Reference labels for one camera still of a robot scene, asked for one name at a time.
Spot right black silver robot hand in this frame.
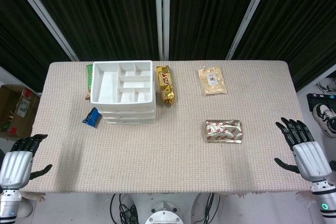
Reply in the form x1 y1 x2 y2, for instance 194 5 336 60
274 117 333 183

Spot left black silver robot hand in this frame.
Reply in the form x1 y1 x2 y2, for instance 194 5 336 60
0 134 53 190

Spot white plastic drawer cabinet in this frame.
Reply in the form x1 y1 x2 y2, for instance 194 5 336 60
90 60 158 125

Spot black and white sneaker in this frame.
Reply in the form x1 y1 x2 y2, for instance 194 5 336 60
312 103 336 138

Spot brown cardboard box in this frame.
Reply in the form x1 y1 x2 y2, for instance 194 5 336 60
0 84 41 141

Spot black electronic device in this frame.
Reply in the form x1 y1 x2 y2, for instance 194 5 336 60
306 91 336 112

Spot blue snack packet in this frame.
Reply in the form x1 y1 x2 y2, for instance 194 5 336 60
82 107 103 128

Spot gold foil packet red labels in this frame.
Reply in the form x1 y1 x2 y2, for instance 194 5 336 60
204 119 243 144

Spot green snack packet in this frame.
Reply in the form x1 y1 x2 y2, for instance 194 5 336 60
85 63 95 101

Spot black pleated curtain panel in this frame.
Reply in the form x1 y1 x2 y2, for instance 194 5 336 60
0 0 74 92
23 0 161 61
232 0 336 92
169 0 263 61

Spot clear bag of beige food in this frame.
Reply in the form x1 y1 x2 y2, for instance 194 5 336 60
197 66 228 96

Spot beige waffle-weave tablecloth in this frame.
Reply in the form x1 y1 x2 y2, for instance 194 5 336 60
19 60 316 199

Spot white robot torso base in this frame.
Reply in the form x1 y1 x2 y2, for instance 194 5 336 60
130 194 202 224

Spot gold snack packet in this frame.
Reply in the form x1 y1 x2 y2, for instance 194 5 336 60
155 66 176 106

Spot black cable bundle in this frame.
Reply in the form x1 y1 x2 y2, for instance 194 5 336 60
201 193 222 223
109 194 140 224

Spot white frame pole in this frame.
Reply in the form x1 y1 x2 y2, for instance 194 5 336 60
5 0 79 61
226 0 276 61
154 0 171 61

